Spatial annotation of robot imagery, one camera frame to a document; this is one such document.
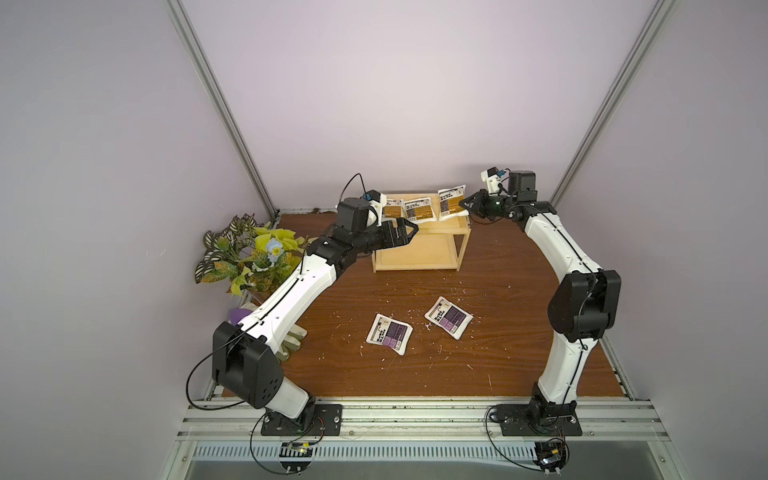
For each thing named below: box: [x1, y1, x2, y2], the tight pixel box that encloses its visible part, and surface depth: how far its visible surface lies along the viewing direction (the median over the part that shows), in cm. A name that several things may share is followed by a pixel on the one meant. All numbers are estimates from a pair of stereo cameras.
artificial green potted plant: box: [194, 213, 316, 302], surface depth 82 cm
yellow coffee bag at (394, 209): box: [382, 198, 407, 221], surface depth 92 cm
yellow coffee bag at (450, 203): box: [437, 184, 470, 221], surface depth 92 cm
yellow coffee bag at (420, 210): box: [404, 197, 437, 224], surface depth 91 cm
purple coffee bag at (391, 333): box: [366, 313, 414, 356], surface depth 89 cm
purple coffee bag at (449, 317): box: [424, 296, 474, 340], surface depth 92 cm
